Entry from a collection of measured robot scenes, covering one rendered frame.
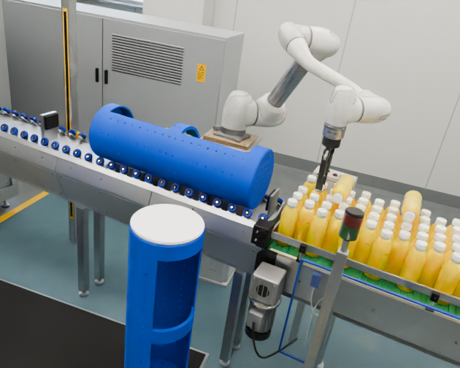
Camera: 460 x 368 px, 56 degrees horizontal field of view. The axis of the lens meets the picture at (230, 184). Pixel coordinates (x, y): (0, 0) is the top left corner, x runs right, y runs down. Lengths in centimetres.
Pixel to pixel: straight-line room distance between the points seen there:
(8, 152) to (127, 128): 85
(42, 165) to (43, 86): 198
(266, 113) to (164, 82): 138
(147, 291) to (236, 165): 63
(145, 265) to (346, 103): 98
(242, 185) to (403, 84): 306
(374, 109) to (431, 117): 291
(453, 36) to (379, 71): 68
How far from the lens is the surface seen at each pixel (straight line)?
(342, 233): 151
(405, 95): 468
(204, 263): 298
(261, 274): 175
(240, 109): 255
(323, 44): 226
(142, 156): 207
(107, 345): 241
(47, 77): 441
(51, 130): 264
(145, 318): 178
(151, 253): 158
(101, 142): 220
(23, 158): 266
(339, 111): 178
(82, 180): 238
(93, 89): 413
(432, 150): 485
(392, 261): 183
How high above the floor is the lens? 191
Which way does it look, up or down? 26 degrees down
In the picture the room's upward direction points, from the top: 8 degrees clockwise
